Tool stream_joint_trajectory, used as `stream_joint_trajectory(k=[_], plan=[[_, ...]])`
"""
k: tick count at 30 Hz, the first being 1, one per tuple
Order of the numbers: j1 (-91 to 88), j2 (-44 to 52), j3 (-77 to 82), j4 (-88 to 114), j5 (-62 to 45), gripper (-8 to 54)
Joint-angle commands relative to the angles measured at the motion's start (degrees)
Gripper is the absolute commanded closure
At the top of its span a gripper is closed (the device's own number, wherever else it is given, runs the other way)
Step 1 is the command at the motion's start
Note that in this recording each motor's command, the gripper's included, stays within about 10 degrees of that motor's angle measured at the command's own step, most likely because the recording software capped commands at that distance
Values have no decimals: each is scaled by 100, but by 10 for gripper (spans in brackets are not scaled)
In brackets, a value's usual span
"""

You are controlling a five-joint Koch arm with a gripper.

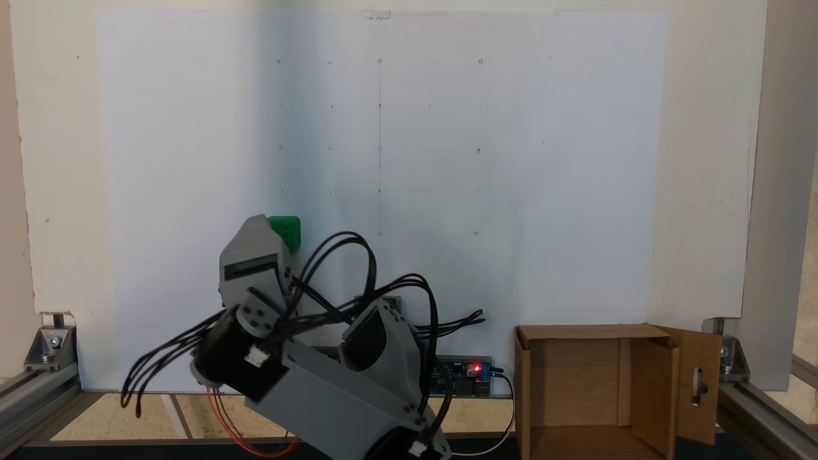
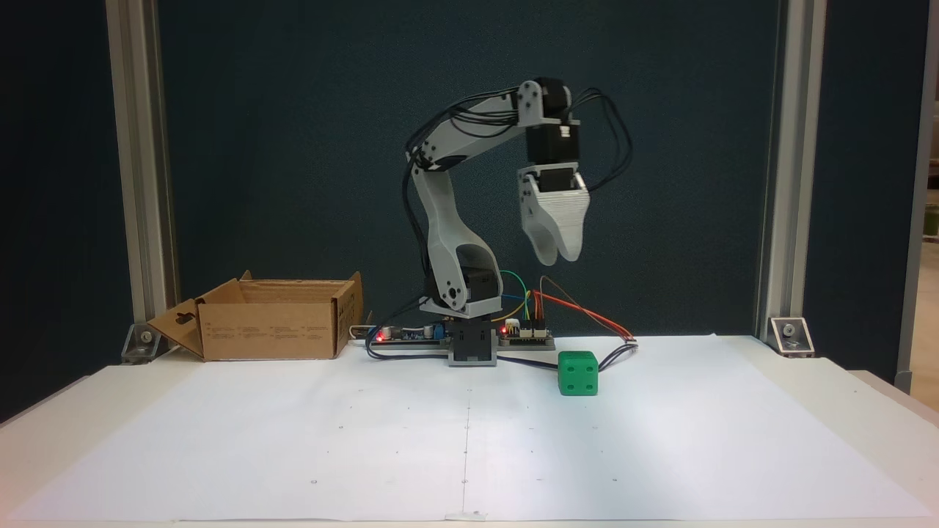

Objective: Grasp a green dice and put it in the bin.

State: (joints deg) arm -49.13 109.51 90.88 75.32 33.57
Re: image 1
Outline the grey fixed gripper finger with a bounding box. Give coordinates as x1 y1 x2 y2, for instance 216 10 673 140
224 215 289 264

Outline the green die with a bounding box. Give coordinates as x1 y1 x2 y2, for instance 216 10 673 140
267 216 302 252

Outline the white paper sheet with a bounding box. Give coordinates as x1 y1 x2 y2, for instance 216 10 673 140
96 10 668 394

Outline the blue circuit board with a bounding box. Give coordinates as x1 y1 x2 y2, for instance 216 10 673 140
431 356 494 398

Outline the brown cardboard box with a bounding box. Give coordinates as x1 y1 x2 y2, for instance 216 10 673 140
514 323 723 460

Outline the black servo cable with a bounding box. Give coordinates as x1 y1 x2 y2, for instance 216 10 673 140
355 275 442 416
415 310 484 338
291 231 378 320
120 310 231 417

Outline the orange wire bundle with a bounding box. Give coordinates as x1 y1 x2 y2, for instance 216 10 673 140
206 383 301 458

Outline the metal corner bracket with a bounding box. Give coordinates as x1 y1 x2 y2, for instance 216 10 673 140
703 318 750 384
24 312 79 372

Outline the aluminium frame rail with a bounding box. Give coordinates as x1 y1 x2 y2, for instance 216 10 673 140
0 367 82 451
716 355 818 460

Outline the white cable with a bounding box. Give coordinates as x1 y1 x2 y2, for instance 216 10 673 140
447 369 516 457

